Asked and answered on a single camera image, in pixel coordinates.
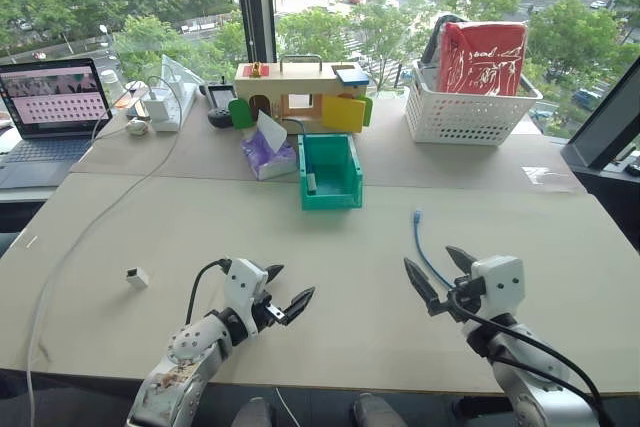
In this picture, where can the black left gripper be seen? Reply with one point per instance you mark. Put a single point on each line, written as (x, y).
(264, 311)

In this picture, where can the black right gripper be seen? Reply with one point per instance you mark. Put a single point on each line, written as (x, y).
(469, 292)

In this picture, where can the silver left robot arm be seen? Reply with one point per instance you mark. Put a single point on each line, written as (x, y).
(187, 347)

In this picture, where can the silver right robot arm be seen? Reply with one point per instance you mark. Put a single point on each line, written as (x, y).
(540, 377)

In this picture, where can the small white block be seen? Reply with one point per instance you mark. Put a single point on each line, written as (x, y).
(137, 277)

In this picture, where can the teal plastic bin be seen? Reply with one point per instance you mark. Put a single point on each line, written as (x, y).
(330, 197)

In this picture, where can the purple tissue pack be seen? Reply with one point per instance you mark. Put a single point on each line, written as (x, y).
(267, 157)

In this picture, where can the clear plastic wrapper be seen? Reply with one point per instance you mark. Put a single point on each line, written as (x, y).
(545, 178)

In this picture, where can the white plastic basket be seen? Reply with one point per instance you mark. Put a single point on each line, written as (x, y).
(460, 119)

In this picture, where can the black handheld controller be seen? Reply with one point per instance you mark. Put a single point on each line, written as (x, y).
(221, 95)

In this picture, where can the wooden lock box toy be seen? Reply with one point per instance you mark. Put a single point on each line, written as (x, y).
(300, 84)

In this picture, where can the white power strip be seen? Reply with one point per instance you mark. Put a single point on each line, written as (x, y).
(182, 102)

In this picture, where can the red printed bag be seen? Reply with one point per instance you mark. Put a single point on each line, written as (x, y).
(482, 59)

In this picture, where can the small white round case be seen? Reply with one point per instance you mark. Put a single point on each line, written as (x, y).
(136, 126)

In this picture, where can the white charger brick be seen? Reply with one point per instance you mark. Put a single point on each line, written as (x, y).
(159, 106)

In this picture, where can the black monitor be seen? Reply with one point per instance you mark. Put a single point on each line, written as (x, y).
(607, 122)

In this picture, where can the grey black bag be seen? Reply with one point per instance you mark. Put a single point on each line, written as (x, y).
(434, 42)

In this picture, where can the clear plastic triangular stand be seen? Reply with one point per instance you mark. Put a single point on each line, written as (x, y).
(177, 72)

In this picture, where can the orange brown notebook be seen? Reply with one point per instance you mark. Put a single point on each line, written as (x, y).
(129, 99)

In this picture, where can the white paper cup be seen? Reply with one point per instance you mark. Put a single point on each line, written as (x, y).
(112, 84)

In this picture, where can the open laptop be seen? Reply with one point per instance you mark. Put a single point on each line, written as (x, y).
(50, 107)

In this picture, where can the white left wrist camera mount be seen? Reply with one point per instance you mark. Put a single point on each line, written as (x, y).
(244, 282)

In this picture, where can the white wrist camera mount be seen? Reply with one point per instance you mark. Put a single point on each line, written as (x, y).
(244, 282)
(502, 279)

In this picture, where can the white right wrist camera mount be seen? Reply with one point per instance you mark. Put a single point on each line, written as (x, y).
(502, 279)

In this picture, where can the black window frame post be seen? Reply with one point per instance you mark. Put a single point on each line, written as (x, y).
(256, 2)

